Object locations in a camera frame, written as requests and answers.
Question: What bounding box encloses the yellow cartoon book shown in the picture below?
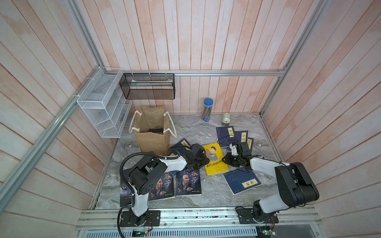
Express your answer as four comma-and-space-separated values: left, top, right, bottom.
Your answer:
203, 143, 229, 176

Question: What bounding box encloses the tan canvas bag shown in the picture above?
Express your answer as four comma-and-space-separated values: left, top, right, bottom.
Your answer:
129, 106, 177, 156

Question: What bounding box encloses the brown black cover book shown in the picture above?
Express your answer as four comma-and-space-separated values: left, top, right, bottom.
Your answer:
148, 128, 164, 134

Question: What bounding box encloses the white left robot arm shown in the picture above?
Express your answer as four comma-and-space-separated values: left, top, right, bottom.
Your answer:
119, 144, 210, 218

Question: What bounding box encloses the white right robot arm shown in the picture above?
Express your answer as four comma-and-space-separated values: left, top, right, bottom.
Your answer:
222, 142, 319, 220

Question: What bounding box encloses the navy book yellow label right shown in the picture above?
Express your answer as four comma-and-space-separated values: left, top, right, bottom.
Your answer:
247, 137, 254, 151

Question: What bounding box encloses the navy book yellow label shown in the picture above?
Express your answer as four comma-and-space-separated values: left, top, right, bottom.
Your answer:
234, 131, 248, 142
216, 126, 237, 148
247, 137, 254, 151

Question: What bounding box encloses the navy book yellow label middle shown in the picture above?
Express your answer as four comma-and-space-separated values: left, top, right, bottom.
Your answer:
234, 131, 248, 142

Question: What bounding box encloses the navy book pair upper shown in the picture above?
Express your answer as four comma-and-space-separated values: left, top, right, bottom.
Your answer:
168, 138, 191, 156

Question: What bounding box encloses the navy book yellow label back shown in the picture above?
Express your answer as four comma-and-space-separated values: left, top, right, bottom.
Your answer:
216, 126, 237, 148

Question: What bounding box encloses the old man book right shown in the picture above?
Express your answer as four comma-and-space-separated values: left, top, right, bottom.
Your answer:
175, 170, 202, 196

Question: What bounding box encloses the old man book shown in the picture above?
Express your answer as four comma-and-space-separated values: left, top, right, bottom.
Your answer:
175, 170, 202, 196
149, 172, 175, 201

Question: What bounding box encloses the navy book front right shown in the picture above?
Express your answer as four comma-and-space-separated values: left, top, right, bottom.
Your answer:
223, 168, 262, 194

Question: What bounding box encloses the old man book left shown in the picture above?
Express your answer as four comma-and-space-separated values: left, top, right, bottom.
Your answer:
149, 172, 175, 201

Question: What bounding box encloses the clear pencil tube blue lid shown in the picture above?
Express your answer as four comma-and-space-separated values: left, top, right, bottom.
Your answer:
202, 98, 214, 122

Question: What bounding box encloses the black wolf book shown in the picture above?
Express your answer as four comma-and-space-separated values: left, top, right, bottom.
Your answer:
120, 180, 133, 207

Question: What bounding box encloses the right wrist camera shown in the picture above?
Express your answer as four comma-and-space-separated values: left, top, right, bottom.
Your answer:
229, 144, 239, 157

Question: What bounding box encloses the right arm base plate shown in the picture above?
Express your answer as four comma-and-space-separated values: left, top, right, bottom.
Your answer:
235, 206, 279, 224

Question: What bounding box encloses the aluminium front rail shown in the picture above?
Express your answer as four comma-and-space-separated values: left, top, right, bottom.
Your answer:
75, 205, 322, 231

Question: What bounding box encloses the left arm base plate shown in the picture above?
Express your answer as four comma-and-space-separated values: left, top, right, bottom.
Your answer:
120, 210, 161, 227

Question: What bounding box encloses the black mesh wall basket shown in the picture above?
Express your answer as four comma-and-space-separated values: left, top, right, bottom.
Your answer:
119, 72, 176, 100

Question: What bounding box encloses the white wire mesh shelf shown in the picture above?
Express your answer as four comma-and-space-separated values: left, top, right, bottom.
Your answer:
77, 67, 132, 138

